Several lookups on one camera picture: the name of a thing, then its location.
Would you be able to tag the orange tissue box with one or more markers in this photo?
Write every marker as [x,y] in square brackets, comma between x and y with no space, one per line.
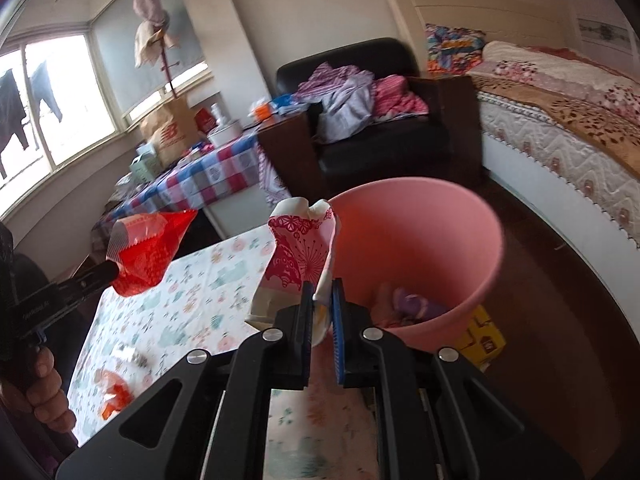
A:
[261,111]

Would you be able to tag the coat rack with hats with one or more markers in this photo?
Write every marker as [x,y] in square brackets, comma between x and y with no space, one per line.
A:
[152,15]

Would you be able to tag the bed with quilted cover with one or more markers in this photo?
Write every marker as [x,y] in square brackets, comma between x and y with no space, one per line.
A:
[565,135]

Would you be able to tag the black leather armchair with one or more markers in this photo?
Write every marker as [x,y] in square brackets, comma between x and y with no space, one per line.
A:
[380,150]

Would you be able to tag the striped hanging cloth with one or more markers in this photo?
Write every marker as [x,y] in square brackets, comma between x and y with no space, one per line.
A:
[272,180]

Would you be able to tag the red bag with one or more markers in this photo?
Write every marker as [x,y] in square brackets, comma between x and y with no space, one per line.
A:
[204,120]

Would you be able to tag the pink plastic bin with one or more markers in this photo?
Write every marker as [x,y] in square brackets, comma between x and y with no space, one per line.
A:
[415,240]

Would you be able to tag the red snack wrapper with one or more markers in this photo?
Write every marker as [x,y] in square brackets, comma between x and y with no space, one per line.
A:
[150,250]

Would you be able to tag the blue packet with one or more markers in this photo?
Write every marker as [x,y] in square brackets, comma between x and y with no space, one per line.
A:
[290,104]

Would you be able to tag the purple plastic bag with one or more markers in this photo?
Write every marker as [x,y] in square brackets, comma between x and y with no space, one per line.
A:
[417,304]

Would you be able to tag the white bottle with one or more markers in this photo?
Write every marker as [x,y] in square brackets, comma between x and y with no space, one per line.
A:
[216,114]

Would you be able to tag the brown paper bag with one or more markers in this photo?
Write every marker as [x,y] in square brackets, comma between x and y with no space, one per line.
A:
[170,132]

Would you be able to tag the green box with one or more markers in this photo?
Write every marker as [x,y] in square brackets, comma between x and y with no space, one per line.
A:
[146,162]

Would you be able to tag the crumpled silver wrapper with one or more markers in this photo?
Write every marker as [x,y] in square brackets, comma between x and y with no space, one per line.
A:
[131,355]

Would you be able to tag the cream wooden headboard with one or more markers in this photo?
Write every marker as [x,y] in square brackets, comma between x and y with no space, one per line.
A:
[525,15]

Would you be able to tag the floral tablecloth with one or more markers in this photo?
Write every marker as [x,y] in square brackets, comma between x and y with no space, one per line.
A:
[200,290]

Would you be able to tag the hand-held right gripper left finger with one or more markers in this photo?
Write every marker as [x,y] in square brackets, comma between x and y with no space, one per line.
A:
[295,345]

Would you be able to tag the white bowl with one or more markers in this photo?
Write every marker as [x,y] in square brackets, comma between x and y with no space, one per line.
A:
[223,134]

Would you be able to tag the white framed window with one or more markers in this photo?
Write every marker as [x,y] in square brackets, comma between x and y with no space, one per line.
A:
[75,110]

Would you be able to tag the yellow cardboard box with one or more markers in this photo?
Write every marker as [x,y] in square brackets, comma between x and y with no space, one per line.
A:
[482,337]

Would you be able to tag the brown wooden cabinet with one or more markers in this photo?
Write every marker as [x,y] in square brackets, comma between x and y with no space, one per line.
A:
[287,155]

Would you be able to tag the pile of clothes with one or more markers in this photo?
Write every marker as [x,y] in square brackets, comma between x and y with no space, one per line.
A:
[355,97]

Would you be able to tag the blue hanging garment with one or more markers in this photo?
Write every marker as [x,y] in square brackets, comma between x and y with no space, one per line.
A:
[45,95]

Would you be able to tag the small orange wrapper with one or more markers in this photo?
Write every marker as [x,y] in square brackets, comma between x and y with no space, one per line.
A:
[117,395]

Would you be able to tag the person's left hand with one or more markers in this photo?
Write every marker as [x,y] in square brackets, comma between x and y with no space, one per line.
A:
[47,390]

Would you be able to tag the dark hanging garment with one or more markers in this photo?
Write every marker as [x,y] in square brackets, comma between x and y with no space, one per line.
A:
[10,115]

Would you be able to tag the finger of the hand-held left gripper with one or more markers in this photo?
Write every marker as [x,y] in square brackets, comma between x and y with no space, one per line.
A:
[92,274]
[60,307]

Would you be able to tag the checkered tablecloth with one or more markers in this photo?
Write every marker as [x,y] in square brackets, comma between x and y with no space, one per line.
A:
[210,170]

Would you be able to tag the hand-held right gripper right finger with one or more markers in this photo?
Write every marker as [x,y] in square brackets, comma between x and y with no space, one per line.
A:
[336,335]

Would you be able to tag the colourful patterned pillow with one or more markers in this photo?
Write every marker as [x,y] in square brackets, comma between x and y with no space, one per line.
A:
[452,50]

